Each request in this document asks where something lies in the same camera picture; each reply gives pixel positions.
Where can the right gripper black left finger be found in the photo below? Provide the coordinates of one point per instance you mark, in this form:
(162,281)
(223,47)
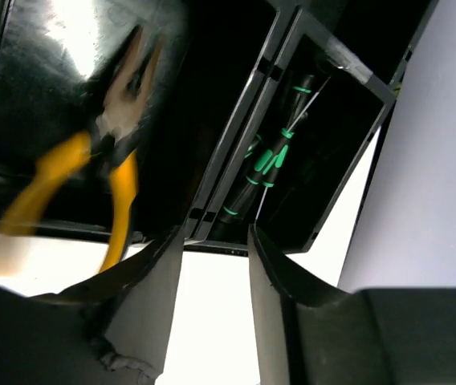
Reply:
(113,328)

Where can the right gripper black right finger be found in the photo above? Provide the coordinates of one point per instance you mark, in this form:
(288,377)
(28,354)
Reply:
(309,332)

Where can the yellow black pliers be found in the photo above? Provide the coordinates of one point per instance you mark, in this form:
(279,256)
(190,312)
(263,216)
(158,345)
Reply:
(114,134)

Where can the black green precision screwdriver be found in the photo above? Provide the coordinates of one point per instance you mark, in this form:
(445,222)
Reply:
(304,90)

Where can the black compartment tray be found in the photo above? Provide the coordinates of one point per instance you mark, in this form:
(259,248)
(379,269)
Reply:
(223,69)

